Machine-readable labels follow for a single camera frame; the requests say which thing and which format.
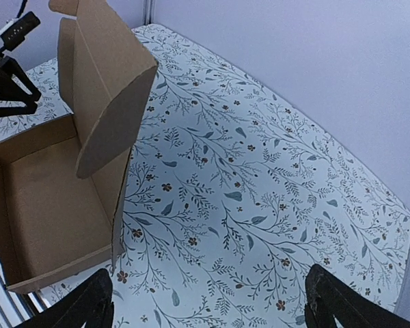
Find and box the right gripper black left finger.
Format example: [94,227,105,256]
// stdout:
[19,269,114,328]

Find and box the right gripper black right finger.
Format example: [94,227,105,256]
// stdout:
[304,264,410,328]

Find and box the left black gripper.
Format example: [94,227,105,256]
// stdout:
[0,56,41,118]

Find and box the brown cardboard box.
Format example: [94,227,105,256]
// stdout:
[0,1,158,294]

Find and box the floral patterned table mat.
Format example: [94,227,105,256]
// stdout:
[0,23,410,328]

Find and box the left aluminium frame post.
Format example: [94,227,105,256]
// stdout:
[143,0,156,25]

